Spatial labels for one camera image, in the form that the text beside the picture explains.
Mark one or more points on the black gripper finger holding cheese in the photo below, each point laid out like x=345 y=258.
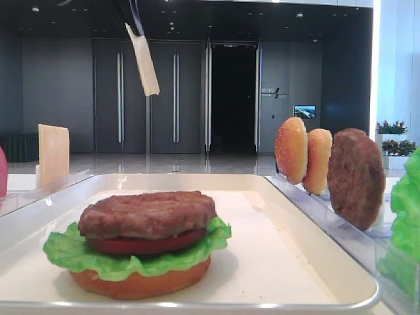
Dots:
x=136 y=16

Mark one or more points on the brown meat patty standing upright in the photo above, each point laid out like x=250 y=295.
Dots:
x=356 y=178

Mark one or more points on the white flower planter lower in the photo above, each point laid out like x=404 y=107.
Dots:
x=396 y=153

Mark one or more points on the brown meat patty on burger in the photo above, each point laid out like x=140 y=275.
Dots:
x=150 y=216

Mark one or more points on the clear acrylic rack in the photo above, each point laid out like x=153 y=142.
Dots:
x=24 y=189
x=368 y=247

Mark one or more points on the white flower planter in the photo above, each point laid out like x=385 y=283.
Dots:
x=396 y=153
x=386 y=131

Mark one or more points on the red tomato slice in holder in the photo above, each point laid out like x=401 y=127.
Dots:
x=4 y=172

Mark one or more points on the bun standing upright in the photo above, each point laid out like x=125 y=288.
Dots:
x=291 y=150
x=319 y=152

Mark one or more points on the red tomato slice on burger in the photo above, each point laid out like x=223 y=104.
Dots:
x=135 y=246

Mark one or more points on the white rectangular tray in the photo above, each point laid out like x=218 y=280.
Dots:
x=277 y=260

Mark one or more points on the wall display screen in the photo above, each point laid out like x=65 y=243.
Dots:
x=305 y=112

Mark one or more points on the clear acrylic rack right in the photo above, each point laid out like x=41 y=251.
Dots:
x=368 y=247

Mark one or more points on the bottom bun half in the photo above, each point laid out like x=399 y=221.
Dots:
x=137 y=286

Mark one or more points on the top bun standing upright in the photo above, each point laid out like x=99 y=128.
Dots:
x=291 y=150

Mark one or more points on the green lettuce leaf on burger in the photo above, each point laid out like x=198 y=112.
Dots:
x=70 y=250

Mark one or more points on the white flower planter upper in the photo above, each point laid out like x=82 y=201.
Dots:
x=386 y=131

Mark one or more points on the green lettuce leaf in holder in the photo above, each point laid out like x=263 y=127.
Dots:
x=405 y=228

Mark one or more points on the clear acrylic rack left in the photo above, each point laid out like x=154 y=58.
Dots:
x=24 y=189

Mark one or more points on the cheese slice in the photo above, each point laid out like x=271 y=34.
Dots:
x=54 y=153
x=145 y=64

